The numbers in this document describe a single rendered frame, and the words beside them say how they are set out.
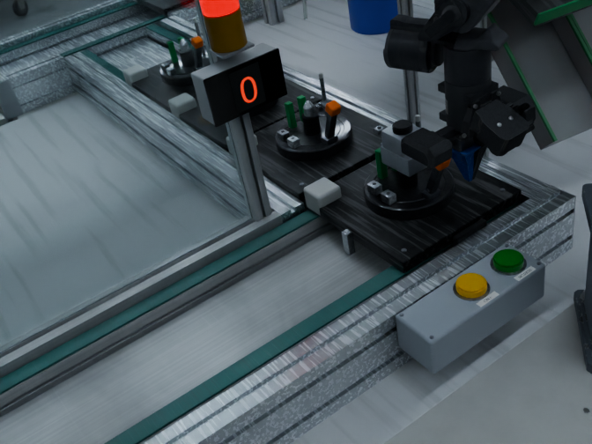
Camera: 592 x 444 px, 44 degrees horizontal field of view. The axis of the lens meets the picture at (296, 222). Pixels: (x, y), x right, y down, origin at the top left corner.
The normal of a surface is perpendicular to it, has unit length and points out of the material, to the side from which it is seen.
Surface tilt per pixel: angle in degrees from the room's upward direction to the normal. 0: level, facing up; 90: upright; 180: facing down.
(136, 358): 0
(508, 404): 0
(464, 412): 0
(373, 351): 90
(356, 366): 90
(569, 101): 45
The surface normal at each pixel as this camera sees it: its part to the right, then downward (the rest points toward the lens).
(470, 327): 0.56, 0.41
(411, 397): -0.17, -0.80
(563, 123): 0.18, -0.22
